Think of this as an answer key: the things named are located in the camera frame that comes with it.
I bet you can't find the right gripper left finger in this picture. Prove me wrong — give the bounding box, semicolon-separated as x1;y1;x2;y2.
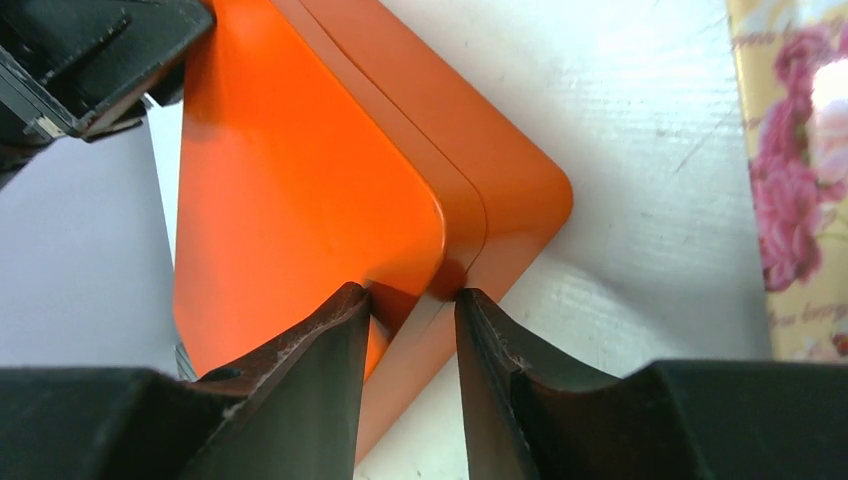
1;283;370;479

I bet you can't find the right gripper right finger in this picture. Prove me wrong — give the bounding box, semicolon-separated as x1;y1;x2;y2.
454;289;847;479

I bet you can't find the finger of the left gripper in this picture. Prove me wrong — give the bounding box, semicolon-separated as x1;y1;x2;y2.
1;0;215;185

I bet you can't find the orange cookie tin box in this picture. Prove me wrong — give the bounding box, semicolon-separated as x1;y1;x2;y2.
278;1;573;459

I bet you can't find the floral tray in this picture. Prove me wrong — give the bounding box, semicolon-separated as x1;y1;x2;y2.
727;0;847;364

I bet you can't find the orange tin lid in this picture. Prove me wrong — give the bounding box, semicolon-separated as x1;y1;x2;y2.
174;1;486;375

